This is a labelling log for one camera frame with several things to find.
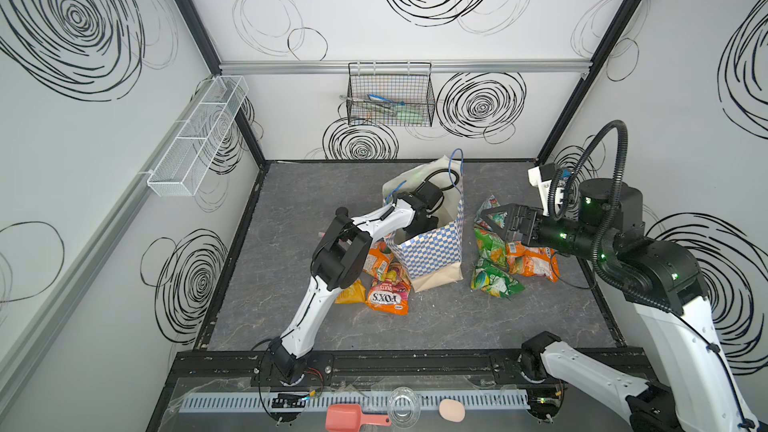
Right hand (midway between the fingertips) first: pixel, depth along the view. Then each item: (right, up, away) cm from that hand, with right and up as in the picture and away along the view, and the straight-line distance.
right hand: (493, 215), depth 56 cm
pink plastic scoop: (-29, -47, +10) cm, 56 cm away
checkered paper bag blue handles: (-9, -12, +19) cm, 24 cm away
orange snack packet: (+22, -17, +32) cm, 42 cm away
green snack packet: (+10, -13, +30) cm, 34 cm away
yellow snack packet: (-30, -25, +26) cm, 47 cm away
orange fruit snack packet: (-23, -16, +32) cm, 42 cm away
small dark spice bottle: (-35, -2, +37) cm, 51 cm away
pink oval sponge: (-6, -45, +10) cm, 47 cm away
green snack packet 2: (+10, -22, +28) cm, 37 cm away
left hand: (-5, -9, +41) cm, 42 cm away
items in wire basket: (-20, +31, +35) cm, 51 cm away
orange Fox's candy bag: (-20, -25, +25) cm, 40 cm away
